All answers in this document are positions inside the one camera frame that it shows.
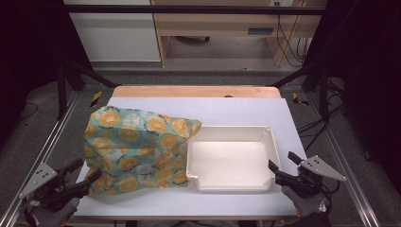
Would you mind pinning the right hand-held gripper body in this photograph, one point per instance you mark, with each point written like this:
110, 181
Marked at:
317, 167

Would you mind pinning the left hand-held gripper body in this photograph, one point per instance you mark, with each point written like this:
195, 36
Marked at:
39, 179

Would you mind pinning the white plastic tray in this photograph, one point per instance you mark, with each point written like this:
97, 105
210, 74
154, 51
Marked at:
230, 160

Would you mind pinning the orange print fabric bag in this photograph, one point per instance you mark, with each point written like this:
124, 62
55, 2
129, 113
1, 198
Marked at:
135, 148

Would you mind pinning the person's right hand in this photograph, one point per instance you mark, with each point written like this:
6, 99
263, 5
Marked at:
309, 205

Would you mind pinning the person's left hand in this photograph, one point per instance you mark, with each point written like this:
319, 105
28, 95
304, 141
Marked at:
53, 218

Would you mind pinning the yellow black tape marker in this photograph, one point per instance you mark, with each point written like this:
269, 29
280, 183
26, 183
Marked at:
296, 98
96, 98

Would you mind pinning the black metal stand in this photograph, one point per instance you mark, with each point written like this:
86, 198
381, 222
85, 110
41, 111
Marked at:
323, 91
62, 91

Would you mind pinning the white table cover board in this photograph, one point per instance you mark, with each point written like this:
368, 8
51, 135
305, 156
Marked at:
220, 110

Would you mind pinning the black curtain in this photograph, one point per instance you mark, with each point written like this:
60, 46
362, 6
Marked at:
28, 56
369, 78

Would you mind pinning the white cabinet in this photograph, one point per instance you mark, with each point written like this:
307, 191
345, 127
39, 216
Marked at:
116, 34

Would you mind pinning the wooden desk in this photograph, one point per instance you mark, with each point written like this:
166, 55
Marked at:
217, 22

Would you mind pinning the aluminium rail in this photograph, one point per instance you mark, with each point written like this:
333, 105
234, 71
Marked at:
343, 157
47, 148

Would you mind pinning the black horizontal frame bar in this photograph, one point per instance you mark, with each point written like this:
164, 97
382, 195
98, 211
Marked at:
189, 9

